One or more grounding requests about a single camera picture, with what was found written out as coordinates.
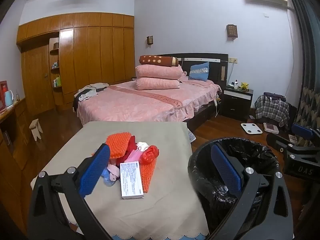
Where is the light blue kettle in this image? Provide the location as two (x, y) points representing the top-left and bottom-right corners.
(4, 90), (14, 107)

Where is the white bathroom scale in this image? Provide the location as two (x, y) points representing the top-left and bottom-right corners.
(241, 122), (263, 134)

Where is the wooden wardrobe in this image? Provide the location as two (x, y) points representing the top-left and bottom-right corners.
(16, 13), (135, 115)

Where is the bin with black bag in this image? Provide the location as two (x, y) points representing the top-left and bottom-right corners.
(187, 137), (280, 240)

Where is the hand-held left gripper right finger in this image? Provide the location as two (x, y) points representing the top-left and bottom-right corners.
(209, 144), (294, 240)

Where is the red box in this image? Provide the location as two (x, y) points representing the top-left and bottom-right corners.
(0, 80), (8, 112)

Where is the blue pillow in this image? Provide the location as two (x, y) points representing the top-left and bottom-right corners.
(188, 62), (210, 82)

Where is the brown dotted bolster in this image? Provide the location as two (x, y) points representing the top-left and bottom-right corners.
(139, 55), (179, 67)

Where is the dark nightstand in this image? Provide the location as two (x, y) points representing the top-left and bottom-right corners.
(221, 85), (254, 122)

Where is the red plastic bag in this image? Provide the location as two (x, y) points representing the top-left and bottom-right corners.
(141, 144), (159, 165)

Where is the orange foam net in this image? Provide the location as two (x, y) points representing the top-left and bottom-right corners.
(106, 132), (133, 158)
(140, 159), (158, 193)

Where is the white paper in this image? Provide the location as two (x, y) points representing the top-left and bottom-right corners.
(136, 141), (150, 152)

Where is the wooden sideboard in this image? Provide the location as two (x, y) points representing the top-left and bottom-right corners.
(0, 97), (38, 205)

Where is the red cloth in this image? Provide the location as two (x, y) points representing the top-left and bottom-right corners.
(116, 136), (138, 167)

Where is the patterned curtain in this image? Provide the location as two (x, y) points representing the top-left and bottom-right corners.
(281, 0), (320, 148)

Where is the pile of clothes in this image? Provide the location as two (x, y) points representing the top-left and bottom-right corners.
(74, 82), (109, 103)

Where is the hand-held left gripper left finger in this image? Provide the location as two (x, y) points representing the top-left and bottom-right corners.
(27, 144), (118, 240)

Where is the light blue cloth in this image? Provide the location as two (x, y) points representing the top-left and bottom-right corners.
(101, 167), (118, 187)

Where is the white cardboard box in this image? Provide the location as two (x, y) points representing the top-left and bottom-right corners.
(119, 162), (145, 200)

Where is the pink bedspread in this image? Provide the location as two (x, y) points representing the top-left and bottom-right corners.
(76, 79), (223, 127)

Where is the large wall lamp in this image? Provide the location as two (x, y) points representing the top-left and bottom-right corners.
(226, 24), (237, 40)

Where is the small wooden stool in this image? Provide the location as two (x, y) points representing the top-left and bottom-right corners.
(29, 119), (43, 142)

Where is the dark wooden bed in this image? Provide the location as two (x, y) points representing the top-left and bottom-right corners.
(75, 53), (229, 130)

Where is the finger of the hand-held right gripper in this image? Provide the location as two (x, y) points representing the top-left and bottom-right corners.
(266, 132), (299, 153)
(291, 124), (316, 140)

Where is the pink bathroom scale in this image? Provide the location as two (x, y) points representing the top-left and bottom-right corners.
(263, 122), (280, 133)

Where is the plaid bag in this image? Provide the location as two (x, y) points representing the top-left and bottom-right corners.
(254, 92), (290, 130)

